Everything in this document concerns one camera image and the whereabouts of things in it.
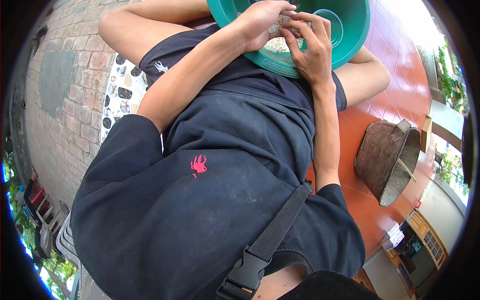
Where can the green plastic basin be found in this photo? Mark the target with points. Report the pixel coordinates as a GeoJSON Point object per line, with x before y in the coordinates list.
{"type": "Point", "coordinates": [352, 33]}

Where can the person's body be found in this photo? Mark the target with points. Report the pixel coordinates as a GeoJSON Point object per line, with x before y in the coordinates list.
{"type": "Point", "coordinates": [210, 195]}

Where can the pile of pale grain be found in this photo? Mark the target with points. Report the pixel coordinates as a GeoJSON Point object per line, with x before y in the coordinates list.
{"type": "Point", "coordinates": [278, 43]}

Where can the small green plastic cup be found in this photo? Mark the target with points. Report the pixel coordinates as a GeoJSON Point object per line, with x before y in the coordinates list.
{"type": "Point", "coordinates": [335, 28]}

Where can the wooden cabinet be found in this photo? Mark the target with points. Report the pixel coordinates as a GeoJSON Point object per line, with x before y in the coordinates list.
{"type": "Point", "coordinates": [427, 240]}

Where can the wooden stick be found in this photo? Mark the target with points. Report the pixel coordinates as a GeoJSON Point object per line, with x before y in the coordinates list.
{"type": "Point", "coordinates": [407, 170]}

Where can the blackened metal pot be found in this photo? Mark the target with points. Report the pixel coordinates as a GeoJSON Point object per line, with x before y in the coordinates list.
{"type": "Point", "coordinates": [378, 157]}

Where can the person's right fingers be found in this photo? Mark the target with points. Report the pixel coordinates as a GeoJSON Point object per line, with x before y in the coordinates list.
{"type": "Point", "coordinates": [311, 22]}

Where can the stack of plastic chairs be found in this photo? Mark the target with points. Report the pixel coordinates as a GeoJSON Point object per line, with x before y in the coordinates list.
{"type": "Point", "coordinates": [43, 221]}

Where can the person's legs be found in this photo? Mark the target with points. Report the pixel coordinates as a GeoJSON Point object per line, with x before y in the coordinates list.
{"type": "Point", "coordinates": [150, 33]}

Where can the person's right hand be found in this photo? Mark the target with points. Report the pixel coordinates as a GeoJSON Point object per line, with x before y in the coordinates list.
{"type": "Point", "coordinates": [314, 56]}

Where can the white pebble pattern mat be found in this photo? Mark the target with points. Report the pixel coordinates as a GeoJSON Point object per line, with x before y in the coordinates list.
{"type": "Point", "coordinates": [122, 93]}

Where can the person's right thumb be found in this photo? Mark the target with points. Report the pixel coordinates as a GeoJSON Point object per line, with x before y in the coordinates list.
{"type": "Point", "coordinates": [291, 42]}

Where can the green climbing plants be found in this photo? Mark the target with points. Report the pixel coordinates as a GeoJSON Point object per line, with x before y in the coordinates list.
{"type": "Point", "coordinates": [452, 80]}

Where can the stack of white papers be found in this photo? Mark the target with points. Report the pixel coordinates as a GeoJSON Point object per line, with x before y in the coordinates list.
{"type": "Point", "coordinates": [392, 237]}

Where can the person's left hand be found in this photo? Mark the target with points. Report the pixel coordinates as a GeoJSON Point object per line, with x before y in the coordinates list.
{"type": "Point", "coordinates": [257, 28]}

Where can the person's left fingers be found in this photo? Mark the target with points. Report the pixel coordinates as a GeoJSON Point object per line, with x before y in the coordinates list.
{"type": "Point", "coordinates": [279, 6]}

